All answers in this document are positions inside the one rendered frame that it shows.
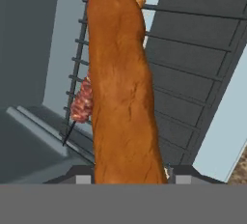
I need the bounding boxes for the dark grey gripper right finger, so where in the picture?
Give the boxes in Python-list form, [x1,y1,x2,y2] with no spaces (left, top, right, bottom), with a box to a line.
[165,164,226,185]

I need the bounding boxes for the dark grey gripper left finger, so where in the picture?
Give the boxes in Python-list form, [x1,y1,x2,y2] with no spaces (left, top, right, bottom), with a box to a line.
[43,165,96,185]

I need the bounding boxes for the brown baguette bread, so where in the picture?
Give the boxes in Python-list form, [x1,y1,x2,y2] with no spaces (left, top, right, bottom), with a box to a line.
[86,0,170,185]

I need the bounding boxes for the grey toaster oven door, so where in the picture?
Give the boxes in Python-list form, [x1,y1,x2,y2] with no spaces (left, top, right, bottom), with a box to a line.
[0,104,96,185]

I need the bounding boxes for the grey toaster oven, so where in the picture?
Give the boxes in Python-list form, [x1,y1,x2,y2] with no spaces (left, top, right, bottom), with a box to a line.
[0,0,247,185]

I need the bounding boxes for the dark wire oven rack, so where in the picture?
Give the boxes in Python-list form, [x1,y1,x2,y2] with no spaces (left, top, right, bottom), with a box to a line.
[58,0,247,166]

